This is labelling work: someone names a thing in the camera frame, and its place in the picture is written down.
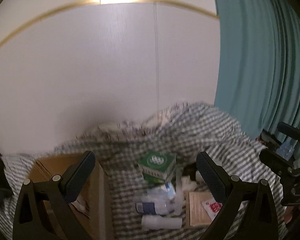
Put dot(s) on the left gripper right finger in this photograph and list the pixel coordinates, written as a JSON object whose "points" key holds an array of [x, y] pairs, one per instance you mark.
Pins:
{"points": [[260, 218]]}

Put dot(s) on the blue label clear bottle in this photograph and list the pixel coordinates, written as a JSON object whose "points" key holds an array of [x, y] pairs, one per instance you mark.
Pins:
{"points": [[152, 206]]}

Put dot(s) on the translucent plastic strip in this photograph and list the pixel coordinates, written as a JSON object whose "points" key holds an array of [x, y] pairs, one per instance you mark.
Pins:
{"points": [[179, 197]]}

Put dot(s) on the floral patterned pillow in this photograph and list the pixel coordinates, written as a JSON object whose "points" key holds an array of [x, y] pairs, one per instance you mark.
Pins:
{"points": [[140, 122]]}

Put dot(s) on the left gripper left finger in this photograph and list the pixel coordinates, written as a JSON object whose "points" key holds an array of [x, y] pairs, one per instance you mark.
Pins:
{"points": [[31, 220]]}

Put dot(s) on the white tissue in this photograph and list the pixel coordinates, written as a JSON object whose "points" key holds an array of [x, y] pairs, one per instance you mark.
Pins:
{"points": [[187, 184]]}

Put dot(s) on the white plastic bottle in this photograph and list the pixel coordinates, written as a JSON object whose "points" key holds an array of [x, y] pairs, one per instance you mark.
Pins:
{"points": [[152, 222]]}

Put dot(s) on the brown box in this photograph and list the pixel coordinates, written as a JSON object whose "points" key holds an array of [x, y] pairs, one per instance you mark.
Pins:
{"points": [[196, 216]]}

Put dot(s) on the green 999 medicine box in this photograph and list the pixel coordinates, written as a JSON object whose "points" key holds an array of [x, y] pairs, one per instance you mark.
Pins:
{"points": [[157, 168]]}

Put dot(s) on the gold wall trim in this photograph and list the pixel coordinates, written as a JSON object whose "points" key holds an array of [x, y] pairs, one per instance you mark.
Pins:
{"points": [[81, 3]]}

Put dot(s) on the green curtain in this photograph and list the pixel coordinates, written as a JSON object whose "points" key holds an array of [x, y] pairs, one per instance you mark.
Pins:
{"points": [[259, 70]]}

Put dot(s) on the cardboard box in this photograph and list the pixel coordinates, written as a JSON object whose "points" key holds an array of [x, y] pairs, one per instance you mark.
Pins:
{"points": [[93, 206]]}

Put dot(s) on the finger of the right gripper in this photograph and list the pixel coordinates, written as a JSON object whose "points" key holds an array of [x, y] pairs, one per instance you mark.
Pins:
{"points": [[276, 163], [288, 130]]}

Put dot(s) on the blue floral tissue pack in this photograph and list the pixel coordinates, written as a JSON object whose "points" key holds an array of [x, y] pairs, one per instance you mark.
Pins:
{"points": [[165, 191]]}

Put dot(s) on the grey checkered bed sheet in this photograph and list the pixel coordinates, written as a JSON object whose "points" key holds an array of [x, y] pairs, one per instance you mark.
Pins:
{"points": [[184, 130]]}

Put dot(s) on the red white sachet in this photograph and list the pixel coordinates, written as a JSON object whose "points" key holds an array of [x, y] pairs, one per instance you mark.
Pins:
{"points": [[212, 207]]}

